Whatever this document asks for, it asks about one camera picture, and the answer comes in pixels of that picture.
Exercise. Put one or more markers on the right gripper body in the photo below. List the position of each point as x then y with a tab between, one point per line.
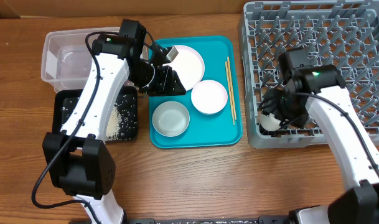
288	110

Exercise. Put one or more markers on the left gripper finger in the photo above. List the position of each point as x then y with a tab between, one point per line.
173	86
155	90

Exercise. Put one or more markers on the small white cup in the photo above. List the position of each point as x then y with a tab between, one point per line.
269	122

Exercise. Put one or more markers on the grey bowl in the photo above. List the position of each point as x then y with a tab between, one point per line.
170	119

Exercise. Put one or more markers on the white bowl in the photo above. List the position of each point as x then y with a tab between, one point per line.
209	97

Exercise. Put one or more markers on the wooden chopstick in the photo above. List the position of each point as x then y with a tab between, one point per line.
231	87
229	93

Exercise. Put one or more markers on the white rice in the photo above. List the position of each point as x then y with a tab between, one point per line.
120	118

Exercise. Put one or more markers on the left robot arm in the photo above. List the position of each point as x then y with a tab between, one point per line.
78	161

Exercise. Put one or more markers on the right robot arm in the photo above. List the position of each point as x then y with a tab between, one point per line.
320	93

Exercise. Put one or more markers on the large white plate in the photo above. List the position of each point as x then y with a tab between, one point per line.
189	66

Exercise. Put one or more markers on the teal serving tray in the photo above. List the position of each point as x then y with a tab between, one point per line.
203	130

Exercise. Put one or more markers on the black tray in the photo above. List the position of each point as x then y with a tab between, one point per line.
127	112

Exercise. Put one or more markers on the clear plastic bin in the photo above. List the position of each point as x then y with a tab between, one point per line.
66	62

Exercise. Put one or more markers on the grey dish rack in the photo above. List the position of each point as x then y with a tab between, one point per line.
341	33

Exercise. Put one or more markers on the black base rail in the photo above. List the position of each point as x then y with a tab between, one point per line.
208	221

